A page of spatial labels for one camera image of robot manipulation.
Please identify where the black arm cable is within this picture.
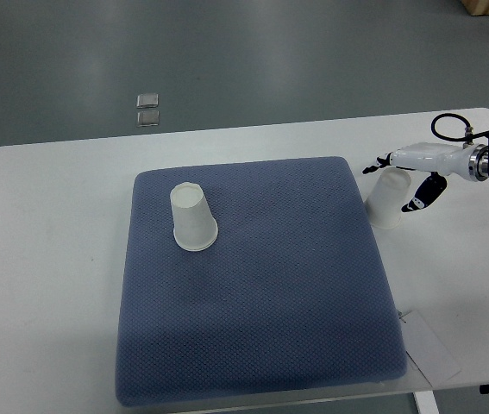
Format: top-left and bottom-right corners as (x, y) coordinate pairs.
(430, 112), (489, 150)

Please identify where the white table leg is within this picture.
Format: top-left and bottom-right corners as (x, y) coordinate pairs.
(413, 391), (440, 414)

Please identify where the white paper cup on cushion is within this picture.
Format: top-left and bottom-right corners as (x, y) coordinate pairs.
(170, 182), (218, 252)

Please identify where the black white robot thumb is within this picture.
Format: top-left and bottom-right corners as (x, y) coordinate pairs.
(401, 172), (448, 213)

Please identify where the white paper cup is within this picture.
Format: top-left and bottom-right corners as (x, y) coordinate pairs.
(364, 168), (411, 229)
(170, 182), (218, 252)

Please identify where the blue textured cushion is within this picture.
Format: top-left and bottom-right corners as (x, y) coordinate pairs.
(116, 157), (407, 406)

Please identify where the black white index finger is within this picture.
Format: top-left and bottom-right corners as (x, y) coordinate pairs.
(362, 153), (392, 174)

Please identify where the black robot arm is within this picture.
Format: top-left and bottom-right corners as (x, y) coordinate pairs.
(362, 124), (489, 212)

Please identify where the white paper tag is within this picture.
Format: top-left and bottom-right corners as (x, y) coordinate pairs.
(399, 310), (461, 387)

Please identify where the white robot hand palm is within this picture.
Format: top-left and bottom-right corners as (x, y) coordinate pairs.
(389, 142), (488, 181)

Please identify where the upper metal floor plate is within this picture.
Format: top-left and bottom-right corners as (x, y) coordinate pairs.
(136, 92), (159, 109)

